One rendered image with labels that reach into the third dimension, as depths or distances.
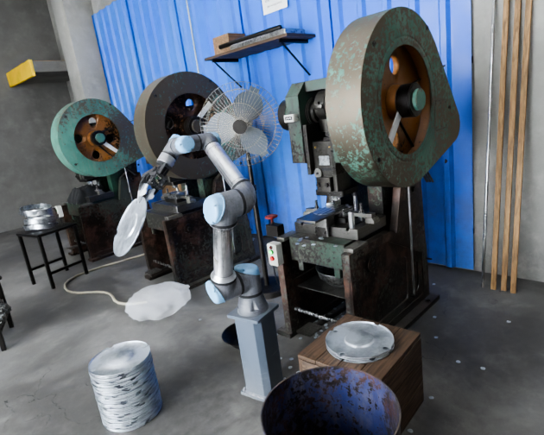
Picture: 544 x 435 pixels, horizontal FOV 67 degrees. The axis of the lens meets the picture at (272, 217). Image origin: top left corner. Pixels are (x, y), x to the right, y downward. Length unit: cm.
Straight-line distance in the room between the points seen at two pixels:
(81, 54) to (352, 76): 561
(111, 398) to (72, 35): 567
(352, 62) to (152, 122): 174
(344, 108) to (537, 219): 184
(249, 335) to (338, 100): 114
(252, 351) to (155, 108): 190
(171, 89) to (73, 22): 399
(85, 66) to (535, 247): 608
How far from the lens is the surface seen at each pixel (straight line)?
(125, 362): 220
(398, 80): 221
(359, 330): 196
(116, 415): 226
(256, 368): 213
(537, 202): 323
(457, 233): 342
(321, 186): 234
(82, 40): 709
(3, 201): 823
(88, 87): 697
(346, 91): 182
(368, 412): 161
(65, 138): 472
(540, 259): 335
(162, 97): 323
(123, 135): 499
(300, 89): 237
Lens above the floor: 137
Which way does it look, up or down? 14 degrees down
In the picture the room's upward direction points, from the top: 8 degrees counter-clockwise
